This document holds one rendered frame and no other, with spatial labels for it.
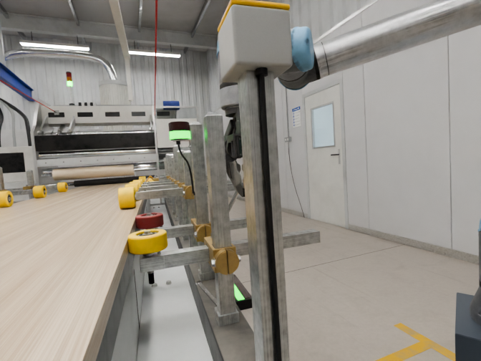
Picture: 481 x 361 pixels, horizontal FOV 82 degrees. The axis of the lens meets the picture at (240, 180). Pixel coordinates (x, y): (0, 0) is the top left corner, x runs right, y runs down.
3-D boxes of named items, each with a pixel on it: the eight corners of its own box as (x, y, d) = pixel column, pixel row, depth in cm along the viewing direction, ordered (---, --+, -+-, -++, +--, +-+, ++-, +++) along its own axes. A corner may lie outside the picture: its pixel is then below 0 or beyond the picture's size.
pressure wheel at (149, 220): (165, 245, 90) (162, 210, 89) (166, 252, 82) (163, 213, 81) (139, 248, 87) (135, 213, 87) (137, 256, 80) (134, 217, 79)
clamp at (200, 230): (206, 231, 94) (205, 216, 94) (215, 241, 82) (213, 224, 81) (190, 233, 93) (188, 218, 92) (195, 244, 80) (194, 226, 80)
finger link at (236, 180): (237, 200, 64) (234, 160, 64) (230, 197, 70) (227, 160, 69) (250, 198, 65) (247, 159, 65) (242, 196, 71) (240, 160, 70)
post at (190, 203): (200, 270, 112) (191, 150, 109) (201, 273, 109) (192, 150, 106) (191, 271, 111) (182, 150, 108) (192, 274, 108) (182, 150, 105)
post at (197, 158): (211, 276, 88) (200, 122, 85) (213, 281, 85) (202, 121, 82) (200, 278, 87) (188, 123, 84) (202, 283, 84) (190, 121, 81)
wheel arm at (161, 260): (313, 242, 74) (313, 226, 74) (321, 246, 71) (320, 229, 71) (141, 271, 62) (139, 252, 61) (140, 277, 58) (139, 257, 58)
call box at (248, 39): (270, 89, 39) (266, 31, 38) (294, 72, 32) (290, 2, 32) (220, 88, 37) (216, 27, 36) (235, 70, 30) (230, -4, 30)
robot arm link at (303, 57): (313, 38, 68) (263, 47, 71) (311, 15, 57) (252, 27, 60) (315, 77, 68) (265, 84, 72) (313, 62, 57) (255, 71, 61)
